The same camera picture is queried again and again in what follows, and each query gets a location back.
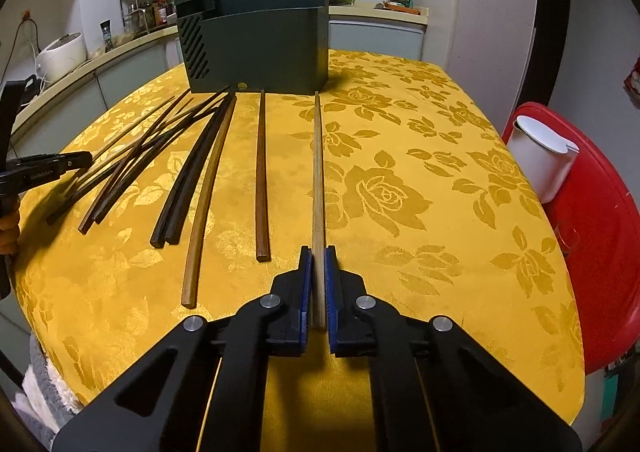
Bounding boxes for white rice cooker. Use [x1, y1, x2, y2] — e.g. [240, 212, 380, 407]
[36, 33, 87, 85]

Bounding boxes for red plastic stool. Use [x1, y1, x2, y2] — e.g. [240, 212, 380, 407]
[502, 102, 639, 374]

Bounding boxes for white lidded container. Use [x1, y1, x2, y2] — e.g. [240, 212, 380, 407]
[506, 115, 579, 204]

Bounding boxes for dark long chopstick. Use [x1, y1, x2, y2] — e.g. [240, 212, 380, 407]
[78, 86, 229, 235]

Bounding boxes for black chopstick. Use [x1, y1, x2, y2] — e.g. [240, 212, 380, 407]
[164, 92, 237, 246]

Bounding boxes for red hanging decoration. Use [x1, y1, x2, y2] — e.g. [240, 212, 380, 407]
[624, 58, 640, 108]

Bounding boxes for dark green utensil holder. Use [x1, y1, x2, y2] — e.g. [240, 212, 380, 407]
[175, 0, 329, 96]

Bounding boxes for tan wooden chopstick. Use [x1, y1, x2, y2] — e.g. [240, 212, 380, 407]
[312, 92, 326, 328]

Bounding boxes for yellow floral tablecloth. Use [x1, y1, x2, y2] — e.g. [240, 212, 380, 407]
[14, 51, 584, 451]

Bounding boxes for brown thin chopstick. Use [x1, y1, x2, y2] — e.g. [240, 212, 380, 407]
[255, 90, 271, 262]

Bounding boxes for dark brown chopstick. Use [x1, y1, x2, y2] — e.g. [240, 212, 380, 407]
[150, 95, 227, 248]

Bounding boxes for reddish brown chopstick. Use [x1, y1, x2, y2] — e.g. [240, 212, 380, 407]
[181, 94, 236, 309]

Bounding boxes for person's hand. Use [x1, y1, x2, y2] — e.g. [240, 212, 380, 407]
[0, 198, 21, 256]

